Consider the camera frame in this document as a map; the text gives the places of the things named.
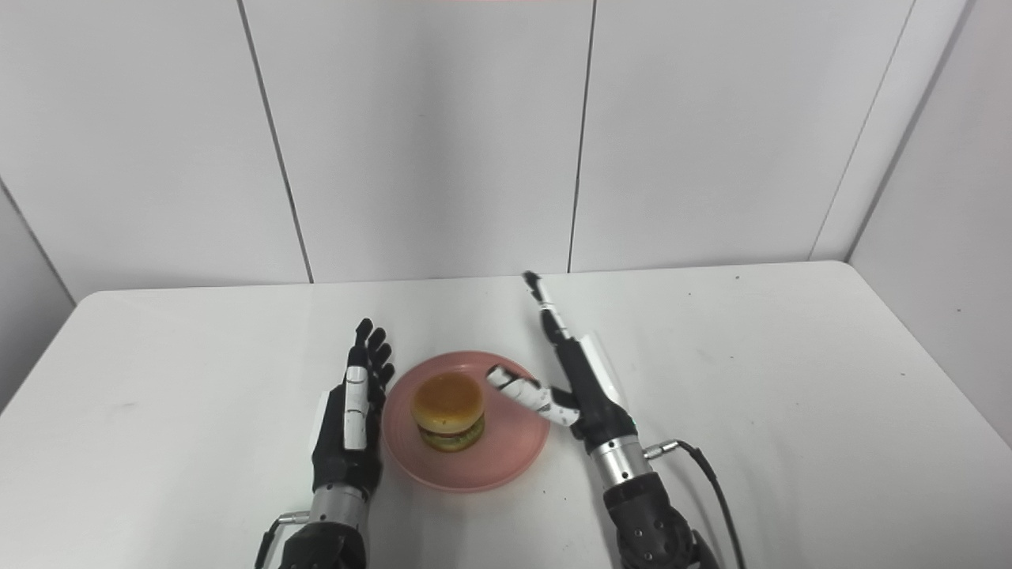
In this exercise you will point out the toy hamburger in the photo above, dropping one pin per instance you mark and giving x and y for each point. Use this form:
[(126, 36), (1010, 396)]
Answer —
[(448, 411)]

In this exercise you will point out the pink round plate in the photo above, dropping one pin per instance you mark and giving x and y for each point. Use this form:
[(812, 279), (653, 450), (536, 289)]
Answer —
[(506, 442)]

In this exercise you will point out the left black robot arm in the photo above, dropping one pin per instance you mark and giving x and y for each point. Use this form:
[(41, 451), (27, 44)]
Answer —
[(332, 533)]

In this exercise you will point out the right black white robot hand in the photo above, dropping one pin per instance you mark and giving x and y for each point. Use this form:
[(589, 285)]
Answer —
[(577, 387)]

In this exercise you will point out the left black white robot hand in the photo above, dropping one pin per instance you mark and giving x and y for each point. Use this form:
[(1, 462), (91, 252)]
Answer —
[(352, 419)]

